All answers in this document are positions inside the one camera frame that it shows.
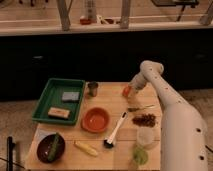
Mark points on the green plastic tray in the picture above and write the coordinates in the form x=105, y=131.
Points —
x=52, y=97

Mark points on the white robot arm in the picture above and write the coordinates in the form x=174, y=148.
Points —
x=182, y=126

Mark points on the black stand left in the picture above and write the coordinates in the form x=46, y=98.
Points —
x=10, y=147

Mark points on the dark brown bowl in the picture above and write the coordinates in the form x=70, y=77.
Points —
x=45, y=146

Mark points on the metal fork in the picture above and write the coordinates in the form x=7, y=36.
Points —
x=138, y=108

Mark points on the red bowl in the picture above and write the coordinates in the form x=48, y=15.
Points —
x=95, y=120

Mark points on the green cucumber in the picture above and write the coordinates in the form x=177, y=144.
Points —
x=52, y=152

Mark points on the metal cup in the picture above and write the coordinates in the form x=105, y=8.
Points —
x=92, y=88

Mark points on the green clear glass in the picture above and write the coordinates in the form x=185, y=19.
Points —
x=140, y=156

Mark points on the white handled black brush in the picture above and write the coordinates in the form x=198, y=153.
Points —
x=109, y=142

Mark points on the brown wooden block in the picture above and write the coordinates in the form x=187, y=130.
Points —
x=58, y=112

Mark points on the clear plastic cup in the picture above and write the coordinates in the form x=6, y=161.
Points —
x=145, y=137

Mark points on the grey sponge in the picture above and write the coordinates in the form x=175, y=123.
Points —
x=70, y=96

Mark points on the red apple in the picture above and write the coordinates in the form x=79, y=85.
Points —
x=126, y=91

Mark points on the red object on shelf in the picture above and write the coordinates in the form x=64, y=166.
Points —
x=84, y=21

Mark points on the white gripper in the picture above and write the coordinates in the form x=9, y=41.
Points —
x=138, y=82

